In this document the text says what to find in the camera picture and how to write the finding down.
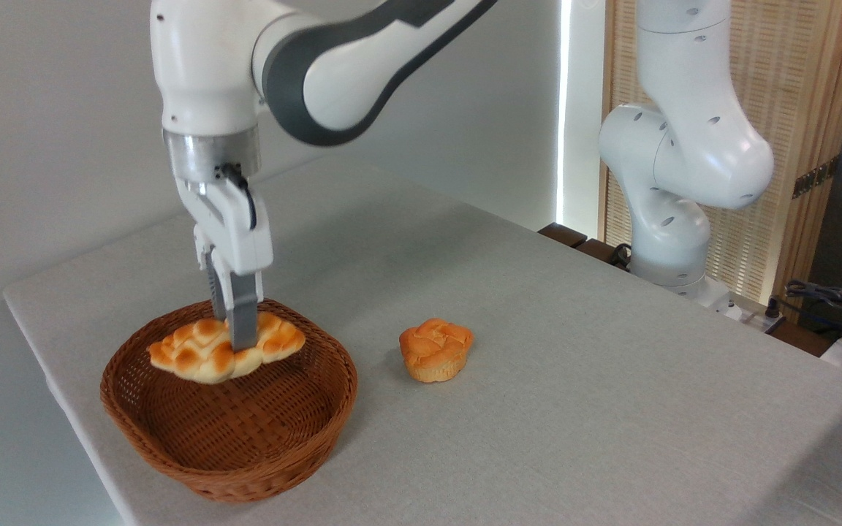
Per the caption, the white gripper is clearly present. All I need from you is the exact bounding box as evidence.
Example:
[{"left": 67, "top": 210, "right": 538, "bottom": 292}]
[{"left": 175, "top": 175, "right": 274, "bottom": 352}]

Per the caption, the long braided bread loaf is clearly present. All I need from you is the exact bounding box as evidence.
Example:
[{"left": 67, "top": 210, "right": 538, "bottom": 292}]
[{"left": 148, "top": 313, "right": 306, "bottom": 385}]

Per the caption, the round muffin-shaped bread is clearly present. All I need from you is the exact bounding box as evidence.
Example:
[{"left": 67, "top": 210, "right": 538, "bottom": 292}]
[{"left": 399, "top": 318, "right": 474, "bottom": 384}]

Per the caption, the brown wicker basket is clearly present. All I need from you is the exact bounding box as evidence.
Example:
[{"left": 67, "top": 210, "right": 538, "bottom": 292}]
[{"left": 100, "top": 298, "right": 358, "bottom": 503}]

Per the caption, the dark brown wooden bench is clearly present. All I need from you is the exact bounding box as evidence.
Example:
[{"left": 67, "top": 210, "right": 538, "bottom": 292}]
[{"left": 538, "top": 222, "right": 632, "bottom": 272}]

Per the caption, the grey tablecloth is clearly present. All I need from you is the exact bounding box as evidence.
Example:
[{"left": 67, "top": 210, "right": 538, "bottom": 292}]
[{"left": 3, "top": 157, "right": 842, "bottom": 526}]

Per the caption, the white power strip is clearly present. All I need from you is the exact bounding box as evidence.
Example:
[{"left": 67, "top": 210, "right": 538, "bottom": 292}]
[{"left": 737, "top": 301, "right": 787, "bottom": 334}]

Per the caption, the dark metal screen hinge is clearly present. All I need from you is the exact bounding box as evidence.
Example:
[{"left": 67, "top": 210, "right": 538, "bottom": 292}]
[{"left": 792, "top": 155, "right": 841, "bottom": 199}]

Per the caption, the wooden-framed bamboo screen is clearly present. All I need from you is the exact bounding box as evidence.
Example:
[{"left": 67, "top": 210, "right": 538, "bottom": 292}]
[{"left": 599, "top": 0, "right": 842, "bottom": 305}]

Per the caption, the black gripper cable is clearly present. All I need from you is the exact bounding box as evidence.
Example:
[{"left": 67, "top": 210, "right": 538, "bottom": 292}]
[{"left": 215, "top": 163, "right": 257, "bottom": 232}]

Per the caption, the black cable bundle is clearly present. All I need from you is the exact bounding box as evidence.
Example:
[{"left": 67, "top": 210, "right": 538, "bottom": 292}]
[{"left": 784, "top": 278, "right": 842, "bottom": 328}]

